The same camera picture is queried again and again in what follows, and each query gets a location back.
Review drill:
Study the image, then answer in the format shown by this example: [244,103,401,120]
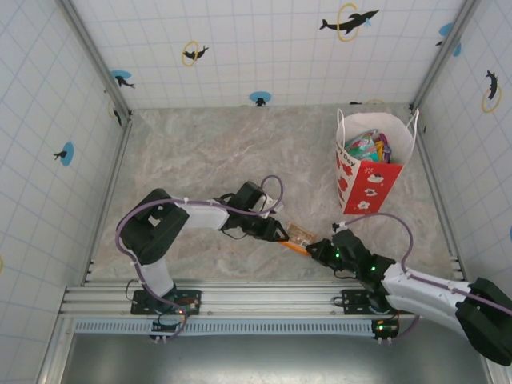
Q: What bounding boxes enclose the small orange snack pack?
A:
[279,222,320,256]

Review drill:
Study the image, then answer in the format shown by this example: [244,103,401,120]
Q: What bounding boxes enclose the white red paper bag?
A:
[334,107,420,216]

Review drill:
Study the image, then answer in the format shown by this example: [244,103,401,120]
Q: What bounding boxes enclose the teal Fox's candy bag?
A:
[344,129,380,162]

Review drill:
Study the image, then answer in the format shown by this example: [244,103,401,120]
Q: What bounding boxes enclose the dolphin blue disc sticker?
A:
[110,70,136,90]
[249,90,273,108]
[435,22,462,57]
[53,142,75,167]

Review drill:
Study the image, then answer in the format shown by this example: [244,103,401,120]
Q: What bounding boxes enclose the grey metal panel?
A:
[59,332,495,384]

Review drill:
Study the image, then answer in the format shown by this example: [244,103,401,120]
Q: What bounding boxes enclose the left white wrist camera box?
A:
[262,195,286,215]

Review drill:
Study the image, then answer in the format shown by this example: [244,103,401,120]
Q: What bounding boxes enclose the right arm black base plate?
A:
[342,288,416,315]

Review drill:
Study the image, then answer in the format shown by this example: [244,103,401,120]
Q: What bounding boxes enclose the aluminium mounting rail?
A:
[58,279,497,320]

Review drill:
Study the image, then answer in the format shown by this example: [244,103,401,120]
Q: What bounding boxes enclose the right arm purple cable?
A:
[342,212,512,341]

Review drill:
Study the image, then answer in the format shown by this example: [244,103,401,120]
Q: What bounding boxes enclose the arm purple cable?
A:
[342,212,512,341]
[115,174,285,341]

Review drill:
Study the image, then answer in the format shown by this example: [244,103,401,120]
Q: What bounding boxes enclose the white slotted cable duct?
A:
[74,319,379,336]

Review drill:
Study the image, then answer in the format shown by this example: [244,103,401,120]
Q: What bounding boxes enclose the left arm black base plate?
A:
[130,290,202,316]

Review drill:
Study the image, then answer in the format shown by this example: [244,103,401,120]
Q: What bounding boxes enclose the aluminium table side rail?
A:
[408,106,470,286]
[82,118,134,286]

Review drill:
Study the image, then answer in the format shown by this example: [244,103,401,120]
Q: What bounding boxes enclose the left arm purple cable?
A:
[115,174,285,341]

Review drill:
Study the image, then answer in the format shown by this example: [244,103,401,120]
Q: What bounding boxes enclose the large dolphin yellow ring sticker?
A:
[318,2,380,43]

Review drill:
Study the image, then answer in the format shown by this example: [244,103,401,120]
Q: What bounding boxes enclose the aluminium frame post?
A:
[410,0,480,115]
[54,0,134,123]

